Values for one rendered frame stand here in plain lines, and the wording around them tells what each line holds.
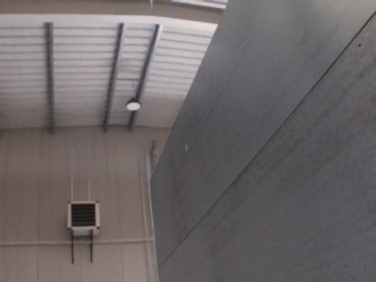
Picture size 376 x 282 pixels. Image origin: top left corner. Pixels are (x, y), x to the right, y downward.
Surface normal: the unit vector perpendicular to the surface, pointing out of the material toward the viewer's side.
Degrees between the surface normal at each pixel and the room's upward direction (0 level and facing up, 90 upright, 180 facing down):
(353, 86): 90
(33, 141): 90
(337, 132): 90
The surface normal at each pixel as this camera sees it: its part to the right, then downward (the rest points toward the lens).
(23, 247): 0.25, -0.47
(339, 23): -0.96, -0.01
